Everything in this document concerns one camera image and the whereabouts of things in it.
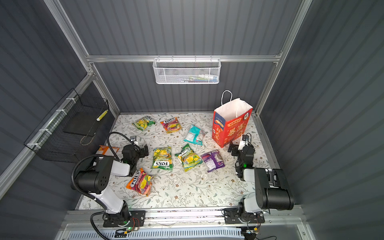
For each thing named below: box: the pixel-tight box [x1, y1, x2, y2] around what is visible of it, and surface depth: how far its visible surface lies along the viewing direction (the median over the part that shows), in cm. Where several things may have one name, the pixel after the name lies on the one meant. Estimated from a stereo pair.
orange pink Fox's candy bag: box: [125, 167, 153, 196], surface depth 82 cm
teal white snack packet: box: [183, 124, 207, 146], surface depth 104 cm
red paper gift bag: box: [211, 98, 253, 148], surface depth 92 cm
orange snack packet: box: [95, 145, 120, 156], surface depth 98 cm
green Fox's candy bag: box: [150, 146, 173, 171], surface depth 93 cm
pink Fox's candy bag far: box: [160, 116, 182, 134], surface depth 110 cm
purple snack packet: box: [200, 150, 226, 173], surface depth 91 cm
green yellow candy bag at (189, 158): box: [174, 143, 203, 172], surface depth 93 cm
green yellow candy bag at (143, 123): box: [132, 115, 156, 131], surface depth 111 cm
